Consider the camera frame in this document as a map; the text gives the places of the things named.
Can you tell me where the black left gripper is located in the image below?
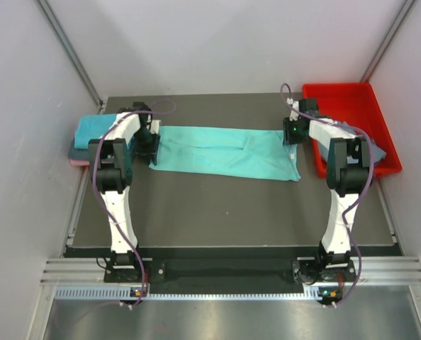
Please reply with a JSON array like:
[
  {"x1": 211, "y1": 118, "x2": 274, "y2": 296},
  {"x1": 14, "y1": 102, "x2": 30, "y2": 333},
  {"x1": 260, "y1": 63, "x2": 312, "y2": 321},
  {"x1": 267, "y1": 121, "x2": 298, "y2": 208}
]
[{"x1": 133, "y1": 127, "x2": 159, "y2": 164}]

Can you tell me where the turquoise t-shirt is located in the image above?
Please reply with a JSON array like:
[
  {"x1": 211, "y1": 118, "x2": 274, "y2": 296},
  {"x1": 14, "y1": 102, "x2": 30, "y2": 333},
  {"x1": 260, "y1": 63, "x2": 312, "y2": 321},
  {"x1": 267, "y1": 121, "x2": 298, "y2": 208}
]
[{"x1": 150, "y1": 126, "x2": 301, "y2": 182}]

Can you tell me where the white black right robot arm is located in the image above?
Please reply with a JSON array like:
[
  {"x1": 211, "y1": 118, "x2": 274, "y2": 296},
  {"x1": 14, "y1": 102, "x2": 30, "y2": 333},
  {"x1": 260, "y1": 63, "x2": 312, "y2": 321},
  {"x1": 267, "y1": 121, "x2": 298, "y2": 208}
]
[{"x1": 284, "y1": 98, "x2": 374, "y2": 285}]

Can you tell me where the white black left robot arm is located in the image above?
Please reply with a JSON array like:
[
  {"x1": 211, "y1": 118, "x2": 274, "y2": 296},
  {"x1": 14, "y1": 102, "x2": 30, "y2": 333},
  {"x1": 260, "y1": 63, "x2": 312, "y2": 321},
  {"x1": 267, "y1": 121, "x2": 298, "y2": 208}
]
[{"x1": 88, "y1": 102, "x2": 160, "y2": 283}]

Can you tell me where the red plastic bin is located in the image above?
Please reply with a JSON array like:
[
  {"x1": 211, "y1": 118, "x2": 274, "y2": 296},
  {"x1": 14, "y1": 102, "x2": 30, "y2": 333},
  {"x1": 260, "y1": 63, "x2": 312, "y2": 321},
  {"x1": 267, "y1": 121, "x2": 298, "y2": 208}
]
[{"x1": 302, "y1": 83, "x2": 403, "y2": 179}]

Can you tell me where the folded blue t-shirt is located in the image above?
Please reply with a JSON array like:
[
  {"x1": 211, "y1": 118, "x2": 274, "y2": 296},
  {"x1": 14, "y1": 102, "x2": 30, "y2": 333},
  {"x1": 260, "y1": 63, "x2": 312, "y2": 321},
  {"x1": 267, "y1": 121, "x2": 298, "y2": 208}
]
[{"x1": 74, "y1": 113, "x2": 124, "y2": 150}]

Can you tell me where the folded pink t-shirt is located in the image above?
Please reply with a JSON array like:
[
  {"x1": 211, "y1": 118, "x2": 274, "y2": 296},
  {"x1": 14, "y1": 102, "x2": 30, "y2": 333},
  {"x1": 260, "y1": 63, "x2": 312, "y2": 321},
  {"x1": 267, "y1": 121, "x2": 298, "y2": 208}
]
[{"x1": 69, "y1": 159, "x2": 89, "y2": 167}]

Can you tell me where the grey-blue t-shirt in bin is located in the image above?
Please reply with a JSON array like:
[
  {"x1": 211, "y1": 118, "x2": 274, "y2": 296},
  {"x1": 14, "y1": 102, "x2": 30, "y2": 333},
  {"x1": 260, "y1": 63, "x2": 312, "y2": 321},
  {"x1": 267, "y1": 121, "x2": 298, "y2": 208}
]
[{"x1": 317, "y1": 122, "x2": 386, "y2": 165}]

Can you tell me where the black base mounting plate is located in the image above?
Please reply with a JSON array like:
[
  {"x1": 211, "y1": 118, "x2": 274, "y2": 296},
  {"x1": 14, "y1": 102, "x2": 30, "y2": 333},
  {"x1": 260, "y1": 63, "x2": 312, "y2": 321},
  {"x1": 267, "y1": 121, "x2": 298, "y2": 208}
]
[{"x1": 103, "y1": 258, "x2": 357, "y2": 284}]

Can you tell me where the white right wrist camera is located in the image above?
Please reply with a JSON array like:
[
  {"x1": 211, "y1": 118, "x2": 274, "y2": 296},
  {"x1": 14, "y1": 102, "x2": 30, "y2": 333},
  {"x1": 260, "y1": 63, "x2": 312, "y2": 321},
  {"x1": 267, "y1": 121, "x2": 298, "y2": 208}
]
[{"x1": 287, "y1": 98, "x2": 301, "y2": 121}]

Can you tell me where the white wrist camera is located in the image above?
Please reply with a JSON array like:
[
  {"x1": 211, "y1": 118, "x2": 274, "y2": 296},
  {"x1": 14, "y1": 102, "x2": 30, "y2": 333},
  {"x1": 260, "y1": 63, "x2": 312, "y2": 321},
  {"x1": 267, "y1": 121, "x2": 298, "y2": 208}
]
[
  {"x1": 150, "y1": 120, "x2": 161, "y2": 135},
  {"x1": 287, "y1": 98, "x2": 301, "y2": 121}
]

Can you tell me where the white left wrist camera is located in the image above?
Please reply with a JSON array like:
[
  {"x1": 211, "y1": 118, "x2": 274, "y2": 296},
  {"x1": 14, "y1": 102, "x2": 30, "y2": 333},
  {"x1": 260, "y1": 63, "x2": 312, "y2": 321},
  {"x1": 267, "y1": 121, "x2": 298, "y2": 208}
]
[{"x1": 150, "y1": 120, "x2": 161, "y2": 135}]

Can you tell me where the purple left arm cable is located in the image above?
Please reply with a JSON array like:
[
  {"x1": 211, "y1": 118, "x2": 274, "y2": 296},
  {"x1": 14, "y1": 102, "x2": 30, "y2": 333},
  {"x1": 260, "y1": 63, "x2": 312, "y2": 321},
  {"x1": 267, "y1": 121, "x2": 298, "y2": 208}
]
[{"x1": 91, "y1": 99, "x2": 178, "y2": 307}]

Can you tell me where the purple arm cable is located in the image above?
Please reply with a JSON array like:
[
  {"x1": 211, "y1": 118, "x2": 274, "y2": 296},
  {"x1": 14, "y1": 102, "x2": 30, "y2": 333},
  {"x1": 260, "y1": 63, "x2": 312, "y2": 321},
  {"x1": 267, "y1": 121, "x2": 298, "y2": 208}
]
[
  {"x1": 279, "y1": 83, "x2": 376, "y2": 308},
  {"x1": 91, "y1": 99, "x2": 178, "y2": 307}
]

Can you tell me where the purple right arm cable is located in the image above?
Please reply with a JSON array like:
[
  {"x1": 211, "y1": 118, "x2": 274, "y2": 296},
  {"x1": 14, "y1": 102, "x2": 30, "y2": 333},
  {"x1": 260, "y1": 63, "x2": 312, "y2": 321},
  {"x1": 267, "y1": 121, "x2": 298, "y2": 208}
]
[{"x1": 279, "y1": 83, "x2": 376, "y2": 308}]

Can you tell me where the right aluminium corner post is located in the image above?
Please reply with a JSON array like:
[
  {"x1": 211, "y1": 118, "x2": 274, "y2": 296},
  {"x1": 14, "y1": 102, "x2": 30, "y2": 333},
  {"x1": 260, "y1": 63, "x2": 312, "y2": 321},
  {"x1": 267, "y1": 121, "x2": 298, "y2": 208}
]
[{"x1": 360, "y1": 0, "x2": 417, "y2": 83}]

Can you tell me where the aluminium corner post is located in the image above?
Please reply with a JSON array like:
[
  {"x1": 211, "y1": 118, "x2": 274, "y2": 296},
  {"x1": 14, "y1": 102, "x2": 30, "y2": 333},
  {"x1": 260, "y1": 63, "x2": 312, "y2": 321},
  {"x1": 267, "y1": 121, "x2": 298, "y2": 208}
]
[
  {"x1": 33, "y1": 0, "x2": 103, "y2": 108},
  {"x1": 360, "y1": 0, "x2": 417, "y2": 83}
]

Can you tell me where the slotted grey cable duct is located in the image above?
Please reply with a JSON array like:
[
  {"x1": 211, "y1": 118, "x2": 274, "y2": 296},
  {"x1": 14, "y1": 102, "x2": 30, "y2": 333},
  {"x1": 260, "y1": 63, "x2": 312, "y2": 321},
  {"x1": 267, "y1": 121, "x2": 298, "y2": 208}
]
[{"x1": 55, "y1": 286, "x2": 337, "y2": 301}]

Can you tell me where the left aluminium corner post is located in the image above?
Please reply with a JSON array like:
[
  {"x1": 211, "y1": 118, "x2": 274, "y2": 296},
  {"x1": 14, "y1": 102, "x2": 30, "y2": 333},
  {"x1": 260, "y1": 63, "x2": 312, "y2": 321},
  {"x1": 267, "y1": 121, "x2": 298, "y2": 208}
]
[{"x1": 33, "y1": 0, "x2": 103, "y2": 108}]

